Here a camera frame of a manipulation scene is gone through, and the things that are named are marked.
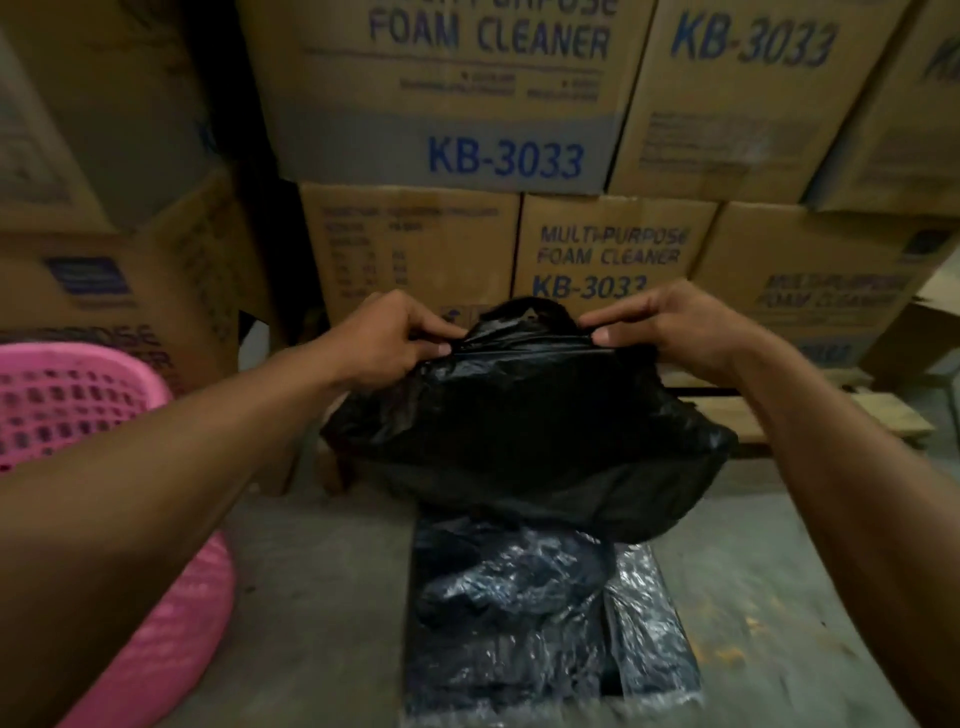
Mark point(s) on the person's left hand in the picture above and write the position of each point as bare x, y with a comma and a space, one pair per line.
375, 341

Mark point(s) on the person's right hand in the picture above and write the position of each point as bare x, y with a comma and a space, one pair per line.
690, 330

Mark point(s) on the person's right thumb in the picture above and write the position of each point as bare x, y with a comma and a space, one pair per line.
619, 337

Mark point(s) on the person's left thumb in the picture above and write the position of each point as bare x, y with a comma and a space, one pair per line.
435, 348

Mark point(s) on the black plastic bag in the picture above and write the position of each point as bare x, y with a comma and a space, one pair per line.
540, 435

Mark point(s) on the person's right forearm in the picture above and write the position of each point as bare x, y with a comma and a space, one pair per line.
855, 480

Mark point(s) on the person's left forearm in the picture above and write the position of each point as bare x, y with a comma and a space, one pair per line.
150, 495

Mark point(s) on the stack of printed cardboard boxes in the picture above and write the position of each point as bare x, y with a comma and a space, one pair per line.
450, 75

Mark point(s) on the wooden pallet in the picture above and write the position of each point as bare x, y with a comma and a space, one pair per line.
885, 421

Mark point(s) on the open plain carton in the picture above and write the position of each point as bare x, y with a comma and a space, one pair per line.
915, 330

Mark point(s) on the clear plastic wrapped dark garment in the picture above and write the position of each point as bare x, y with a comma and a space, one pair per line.
525, 637

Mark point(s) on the pink plastic basket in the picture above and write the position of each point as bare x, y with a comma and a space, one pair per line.
75, 390

